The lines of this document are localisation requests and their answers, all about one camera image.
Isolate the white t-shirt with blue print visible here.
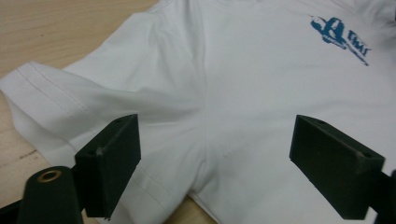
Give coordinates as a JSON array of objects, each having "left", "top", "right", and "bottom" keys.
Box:
[{"left": 0, "top": 0, "right": 396, "bottom": 224}]

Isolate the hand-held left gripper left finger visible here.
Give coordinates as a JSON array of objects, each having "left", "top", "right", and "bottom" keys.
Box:
[{"left": 74, "top": 113, "right": 142, "bottom": 219}]

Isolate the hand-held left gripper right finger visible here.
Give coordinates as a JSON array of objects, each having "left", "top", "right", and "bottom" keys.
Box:
[{"left": 289, "top": 114, "right": 386, "bottom": 221}]

